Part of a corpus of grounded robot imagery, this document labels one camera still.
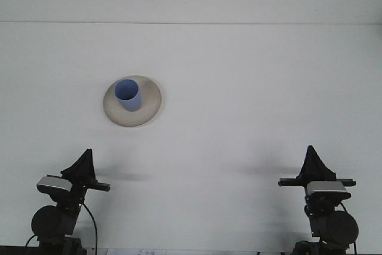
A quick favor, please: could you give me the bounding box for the pale blue cup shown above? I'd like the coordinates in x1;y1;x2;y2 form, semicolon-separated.
114;78;141;112

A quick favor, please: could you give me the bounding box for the pale round plate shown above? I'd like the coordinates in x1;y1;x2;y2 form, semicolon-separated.
103;75;164;128

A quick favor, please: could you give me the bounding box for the dark base platform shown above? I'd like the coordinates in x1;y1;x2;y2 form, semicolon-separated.
0;245;39;255

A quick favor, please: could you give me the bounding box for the white printed paper sheet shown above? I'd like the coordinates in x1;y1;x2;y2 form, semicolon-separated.
104;248;164;255

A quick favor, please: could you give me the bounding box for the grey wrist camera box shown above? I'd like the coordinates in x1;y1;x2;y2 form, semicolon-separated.
306;180;349;199
36;175;75;193

